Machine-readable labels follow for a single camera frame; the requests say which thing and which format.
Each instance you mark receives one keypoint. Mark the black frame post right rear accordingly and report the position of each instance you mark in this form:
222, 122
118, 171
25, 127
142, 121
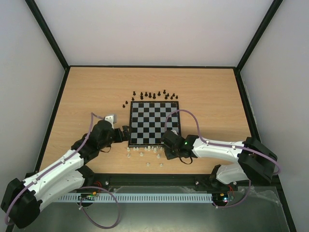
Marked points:
259, 32

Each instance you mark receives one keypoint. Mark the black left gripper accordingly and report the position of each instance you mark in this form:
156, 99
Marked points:
127, 136

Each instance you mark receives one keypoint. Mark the black frame post left rear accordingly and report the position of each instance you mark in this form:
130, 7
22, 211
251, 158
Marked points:
32, 5

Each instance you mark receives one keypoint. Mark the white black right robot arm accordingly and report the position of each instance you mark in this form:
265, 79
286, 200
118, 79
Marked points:
249, 160

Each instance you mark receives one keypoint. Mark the white slotted cable duct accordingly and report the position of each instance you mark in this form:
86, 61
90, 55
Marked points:
138, 198

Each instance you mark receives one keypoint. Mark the black frame post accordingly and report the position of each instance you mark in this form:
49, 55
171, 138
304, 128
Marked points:
32, 5
259, 32

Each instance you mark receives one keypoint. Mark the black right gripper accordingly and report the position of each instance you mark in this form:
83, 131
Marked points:
169, 147

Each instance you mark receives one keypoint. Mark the black chess piece row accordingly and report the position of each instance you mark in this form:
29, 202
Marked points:
143, 95

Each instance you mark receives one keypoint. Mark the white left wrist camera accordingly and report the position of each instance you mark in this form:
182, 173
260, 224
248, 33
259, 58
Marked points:
111, 118

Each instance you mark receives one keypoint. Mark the black front frame rail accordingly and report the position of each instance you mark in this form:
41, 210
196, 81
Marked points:
199, 182

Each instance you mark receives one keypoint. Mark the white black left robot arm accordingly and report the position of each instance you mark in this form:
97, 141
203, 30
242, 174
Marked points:
23, 200

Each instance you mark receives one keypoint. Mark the black white chessboard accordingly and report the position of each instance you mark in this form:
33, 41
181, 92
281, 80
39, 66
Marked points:
150, 119

